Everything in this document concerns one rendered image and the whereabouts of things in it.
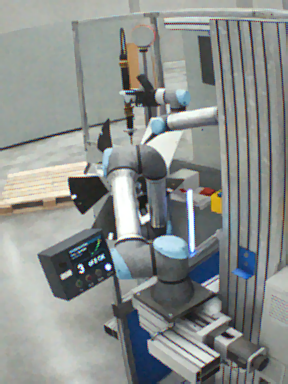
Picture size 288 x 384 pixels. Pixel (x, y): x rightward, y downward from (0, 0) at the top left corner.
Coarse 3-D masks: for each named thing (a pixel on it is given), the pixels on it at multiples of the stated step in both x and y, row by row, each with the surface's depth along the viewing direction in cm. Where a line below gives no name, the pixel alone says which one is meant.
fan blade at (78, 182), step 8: (88, 176) 258; (96, 176) 256; (72, 184) 265; (80, 184) 262; (88, 184) 259; (96, 184) 257; (72, 192) 266; (80, 192) 263; (88, 192) 261; (96, 192) 259; (104, 192) 258; (80, 200) 264; (88, 200) 263; (96, 200) 261; (80, 208) 266; (88, 208) 264
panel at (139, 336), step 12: (216, 252) 250; (204, 264) 243; (216, 264) 253; (192, 276) 237; (204, 276) 246; (132, 312) 208; (132, 324) 210; (132, 336) 212; (144, 336) 219; (132, 348) 214; (144, 348) 222; (144, 360) 224; (156, 360) 233; (144, 372) 227; (156, 372) 236; (168, 372) 245
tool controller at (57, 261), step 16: (64, 240) 178; (80, 240) 172; (96, 240) 177; (48, 256) 164; (64, 256) 167; (80, 256) 171; (96, 256) 176; (48, 272) 169; (64, 272) 166; (112, 272) 181; (64, 288) 166; (80, 288) 171
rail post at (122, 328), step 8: (120, 320) 201; (120, 328) 203; (128, 328) 206; (120, 336) 207; (128, 336) 207; (120, 344) 209; (128, 344) 209; (128, 352) 210; (128, 360) 212; (128, 368) 214; (128, 376) 218; (136, 376) 220
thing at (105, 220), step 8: (112, 200) 245; (104, 208) 244; (112, 208) 244; (104, 216) 243; (112, 216) 242; (96, 224) 242; (104, 224) 241; (112, 224) 241; (104, 232) 241; (112, 232) 240
